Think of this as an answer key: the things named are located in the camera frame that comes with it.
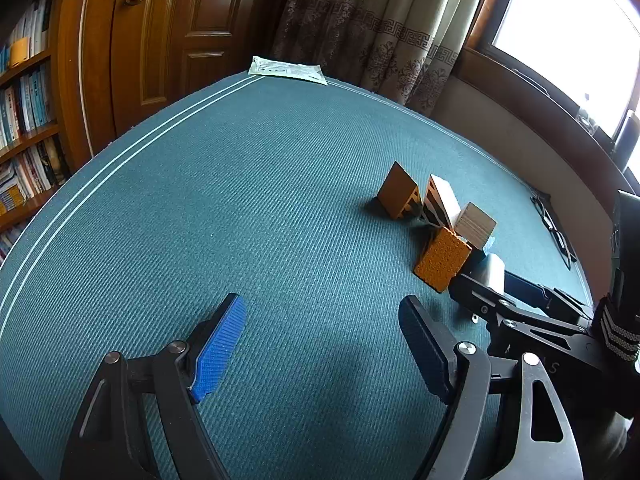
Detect patterned beige curtain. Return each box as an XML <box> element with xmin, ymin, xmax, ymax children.
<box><xmin>270</xmin><ymin>0</ymin><xmax>493</xmax><ymax>106</ymax></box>

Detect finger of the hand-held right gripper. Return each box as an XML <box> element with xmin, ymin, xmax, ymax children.
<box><xmin>449</xmin><ymin>273</ymin><xmax>595</xmax><ymax>337</ymax></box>
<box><xmin>502</xmin><ymin>270</ymin><xmax>597</xmax><ymax>322</ymax></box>

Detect orange dotted block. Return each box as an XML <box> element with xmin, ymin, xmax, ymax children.
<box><xmin>413</xmin><ymin>226</ymin><xmax>473</xmax><ymax>294</ymax></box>

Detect orange striped triangular block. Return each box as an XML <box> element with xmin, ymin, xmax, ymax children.
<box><xmin>376</xmin><ymin>161</ymin><xmax>423</xmax><ymax>221</ymax></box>

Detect window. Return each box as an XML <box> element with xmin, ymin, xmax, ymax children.
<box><xmin>492</xmin><ymin>0</ymin><xmax>640</xmax><ymax>141</ymax></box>

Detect small white striped triangular block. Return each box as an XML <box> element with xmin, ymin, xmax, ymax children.
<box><xmin>420</xmin><ymin>175</ymin><xmax>462</xmax><ymax>231</ymax></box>

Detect dark box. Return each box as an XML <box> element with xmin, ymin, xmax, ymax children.
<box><xmin>612</xmin><ymin>110</ymin><xmax>640</xmax><ymax>171</ymax></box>

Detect blue block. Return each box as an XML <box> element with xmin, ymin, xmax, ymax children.
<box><xmin>470</xmin><ymin>235</ymin><xmax>497</xmax><ymax>266</ymax></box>

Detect light wooden cube block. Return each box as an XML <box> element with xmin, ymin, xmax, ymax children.
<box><xmin>454</xmin><ymin>202</ymin><xmax>498</xmax><ymax>251</ymax></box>

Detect white paper packet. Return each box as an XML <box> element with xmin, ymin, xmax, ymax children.
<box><xmin>248</xmin><ymin>56</ymin><xmax>328</xmax><ymax>86</ymax></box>

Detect wooden bookshelf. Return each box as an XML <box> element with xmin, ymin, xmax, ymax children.
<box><xmin>0</xmin><ymin>0</ymin><xmax>71</xmax><ymax>261</ymax></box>

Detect black eyeglasses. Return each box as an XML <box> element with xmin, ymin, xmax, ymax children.
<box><xmin>530</xmin><ymin>191</ymin><xmax>578</xmax><ymax>272</ymax></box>

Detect wooden door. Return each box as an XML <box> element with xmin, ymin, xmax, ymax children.
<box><xmin>55</xmin><ymin>0</ymin><xmax>301</xmax><ymax>161</ymax></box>

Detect rows of shelved books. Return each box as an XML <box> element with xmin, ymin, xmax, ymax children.
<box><xmin>0</xmin><ymin>0</ymin><xmax>68</xmax><ymax>256</ymax></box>

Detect white cylinder block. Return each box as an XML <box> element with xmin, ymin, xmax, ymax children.
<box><xmin>470</xmin><ymin>254</ymin><xmax>507</xmax><ymax>322</ymax></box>

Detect clear drinking glass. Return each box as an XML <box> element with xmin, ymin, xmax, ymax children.
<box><xmin>575</xmin><ymin>95</ymin><xmax>601</xmax><ymax>133</ymax></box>

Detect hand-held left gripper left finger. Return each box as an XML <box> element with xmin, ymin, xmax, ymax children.
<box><xmin>60</xmin><ymin>292</ymin><xmax>248</xmax><ymax>480</ymax></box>

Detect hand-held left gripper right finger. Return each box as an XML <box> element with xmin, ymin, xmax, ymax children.
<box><xmin>398</xmin><ymin>295</ymin><xmax>586</xmax><ymax>480</ymax></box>

